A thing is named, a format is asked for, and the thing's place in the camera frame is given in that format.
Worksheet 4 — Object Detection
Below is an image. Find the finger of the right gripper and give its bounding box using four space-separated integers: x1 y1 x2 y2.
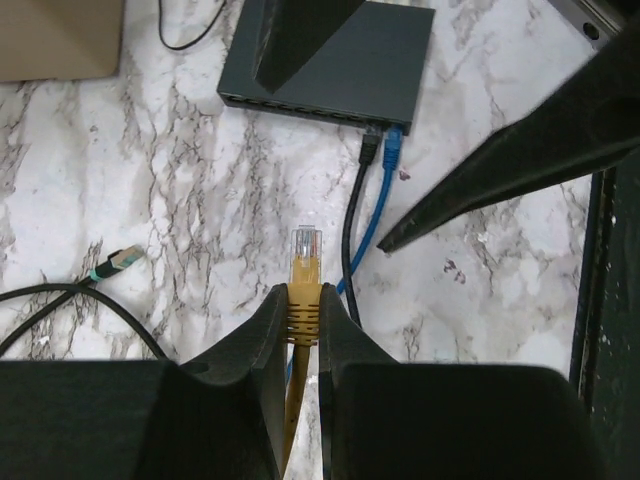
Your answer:
254 0 364 93
378 29 639 253

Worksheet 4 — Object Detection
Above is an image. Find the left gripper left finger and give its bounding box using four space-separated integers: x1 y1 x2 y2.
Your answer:
1 285 288 479

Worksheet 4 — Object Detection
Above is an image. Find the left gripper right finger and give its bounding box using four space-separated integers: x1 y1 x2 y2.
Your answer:
319 285 607 479

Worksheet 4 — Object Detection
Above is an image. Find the black network switch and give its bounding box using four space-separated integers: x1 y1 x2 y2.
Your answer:
217 1 436 135

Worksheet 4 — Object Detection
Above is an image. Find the black power adapter with cable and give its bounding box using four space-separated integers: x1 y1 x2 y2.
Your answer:
157 1 228 52

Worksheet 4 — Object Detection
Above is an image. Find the thin black cable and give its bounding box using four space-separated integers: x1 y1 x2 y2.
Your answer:
341 127 384 329

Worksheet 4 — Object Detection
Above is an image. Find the blue cable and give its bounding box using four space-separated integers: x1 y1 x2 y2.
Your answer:
284 125 405 401

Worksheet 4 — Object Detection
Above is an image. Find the yellow ethernet cable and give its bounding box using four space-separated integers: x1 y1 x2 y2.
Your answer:
277 224 324 480

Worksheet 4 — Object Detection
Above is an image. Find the black braided ethernet cable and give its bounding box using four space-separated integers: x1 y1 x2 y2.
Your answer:
0 243 171 362

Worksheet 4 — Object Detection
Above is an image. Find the tan plastic toolbox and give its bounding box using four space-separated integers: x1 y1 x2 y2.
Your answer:
1 0 125 82

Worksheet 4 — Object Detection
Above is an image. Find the black mounting rail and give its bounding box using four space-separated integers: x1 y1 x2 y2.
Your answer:
569 159 639 479

